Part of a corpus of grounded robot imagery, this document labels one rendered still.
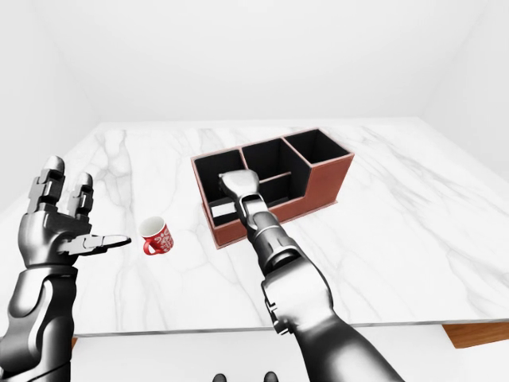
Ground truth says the white book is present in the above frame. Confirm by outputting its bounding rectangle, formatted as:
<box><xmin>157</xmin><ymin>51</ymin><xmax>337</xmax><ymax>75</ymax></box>
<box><xmin>210</xmin><ymin>201</ymin><xmax>239</xmax><ymax>219</ymax></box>

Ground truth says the red-brown desk caddy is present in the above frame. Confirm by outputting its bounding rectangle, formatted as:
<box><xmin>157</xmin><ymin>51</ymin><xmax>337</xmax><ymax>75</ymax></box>
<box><xmin>190</xmin><ymin>127</ymin><xmax>356</xmax><ymax>251</ymax></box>

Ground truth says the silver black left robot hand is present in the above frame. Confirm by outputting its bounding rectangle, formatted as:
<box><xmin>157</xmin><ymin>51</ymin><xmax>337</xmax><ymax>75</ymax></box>
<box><xmin>17</xmin><ymin>155</ymin><xmax>133</xmax><ymax>272</ymax></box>

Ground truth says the red patterned mug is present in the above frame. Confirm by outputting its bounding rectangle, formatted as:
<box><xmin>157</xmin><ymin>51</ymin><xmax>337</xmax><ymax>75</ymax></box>
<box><xmin>138</xmin><ymin>215</ymin><xmax>176</xmax><ymax>257</ymax></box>

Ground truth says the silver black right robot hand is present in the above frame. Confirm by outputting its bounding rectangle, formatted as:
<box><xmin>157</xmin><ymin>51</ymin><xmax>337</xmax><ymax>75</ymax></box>
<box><xmin>217</xmin><ymin>168</ymin><xmax>262</xmax><ymax>219</ymax></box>

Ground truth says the brown wooden table support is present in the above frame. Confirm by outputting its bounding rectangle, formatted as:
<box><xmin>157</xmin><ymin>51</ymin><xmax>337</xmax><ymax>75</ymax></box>
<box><xmin>441</xmin><ymin>321</ymin><xmax>509</xmax><ymax>350</ymax></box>

